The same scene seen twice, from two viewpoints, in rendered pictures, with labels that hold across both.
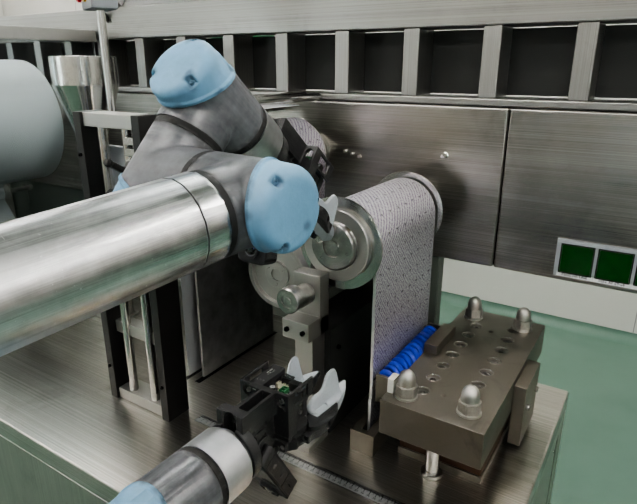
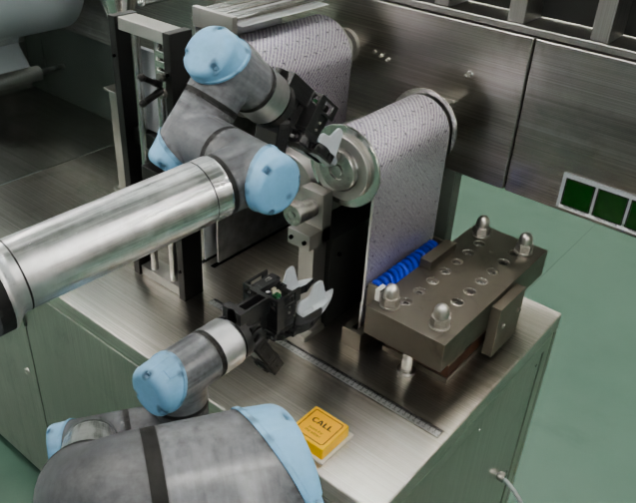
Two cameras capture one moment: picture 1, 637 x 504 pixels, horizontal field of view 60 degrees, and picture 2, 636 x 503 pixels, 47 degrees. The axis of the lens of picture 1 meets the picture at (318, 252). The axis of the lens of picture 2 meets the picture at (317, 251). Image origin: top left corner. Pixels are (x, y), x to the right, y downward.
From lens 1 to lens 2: 0.43 m
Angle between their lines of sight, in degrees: 14
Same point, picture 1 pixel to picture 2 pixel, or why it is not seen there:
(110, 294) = (158, 245)
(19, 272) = (111, 236)
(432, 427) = (405, 333)
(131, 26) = not seen: outside the picture
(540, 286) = not seen: hidden behind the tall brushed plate
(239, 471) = (236, 351)
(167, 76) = (197, 59)
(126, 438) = (148, 311)
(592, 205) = (598, 146)
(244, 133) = (256, 98)
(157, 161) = (187, 129)
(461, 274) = not seen: hidden behind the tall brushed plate
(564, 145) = (580, 84)
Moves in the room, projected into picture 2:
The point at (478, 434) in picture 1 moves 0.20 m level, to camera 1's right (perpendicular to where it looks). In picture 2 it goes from (440, 344) to (563, 358)
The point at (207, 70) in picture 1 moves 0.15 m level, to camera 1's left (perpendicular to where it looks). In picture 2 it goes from (228, 60) to (107, 49)
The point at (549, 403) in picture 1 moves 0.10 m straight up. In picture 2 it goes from (537, 322) to (548, 282)
